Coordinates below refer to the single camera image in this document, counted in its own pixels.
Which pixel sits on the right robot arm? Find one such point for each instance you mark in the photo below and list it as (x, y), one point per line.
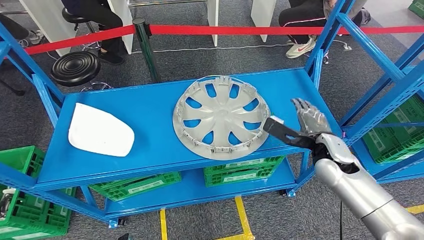
(357, 185)

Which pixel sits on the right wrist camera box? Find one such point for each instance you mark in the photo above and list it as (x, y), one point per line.
(281, 130)

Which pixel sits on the green open plastic crate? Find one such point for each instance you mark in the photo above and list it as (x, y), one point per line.
(20, 162)

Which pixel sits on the white power strip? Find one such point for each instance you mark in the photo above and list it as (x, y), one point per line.
(347, 47)

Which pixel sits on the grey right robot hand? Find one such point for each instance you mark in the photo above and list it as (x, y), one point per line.
(313, 119)

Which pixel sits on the black office chair base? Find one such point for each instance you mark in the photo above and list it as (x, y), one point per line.
(15, 89)

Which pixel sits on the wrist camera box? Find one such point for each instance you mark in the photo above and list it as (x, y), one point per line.
(281, 130)
(124, 237)

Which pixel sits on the red barrier belt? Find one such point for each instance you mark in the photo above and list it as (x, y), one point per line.
(82, 39)
(232, 30)

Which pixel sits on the person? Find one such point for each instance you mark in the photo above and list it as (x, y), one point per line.
(99, 20)
(13, 30)
(301, 16)

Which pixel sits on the yellow floor tape line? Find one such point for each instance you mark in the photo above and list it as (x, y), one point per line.
(415, 209)

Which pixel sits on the silver wheel hubcap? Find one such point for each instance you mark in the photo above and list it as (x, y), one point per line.
(221, 117)

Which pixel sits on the yellow floor tape square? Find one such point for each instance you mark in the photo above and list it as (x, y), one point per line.
(242, 215)

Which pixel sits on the white plastic mirror cover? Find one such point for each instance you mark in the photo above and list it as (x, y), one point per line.
(99, 132)

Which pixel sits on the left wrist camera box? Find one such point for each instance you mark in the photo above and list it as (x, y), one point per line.
(124, 237)

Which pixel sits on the black ribbed round stool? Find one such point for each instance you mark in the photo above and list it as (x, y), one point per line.
(75, 68)

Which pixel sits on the white desk panel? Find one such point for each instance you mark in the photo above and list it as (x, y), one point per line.
(122, 20)
(43, 20)
(212, 20)
(263, 16)

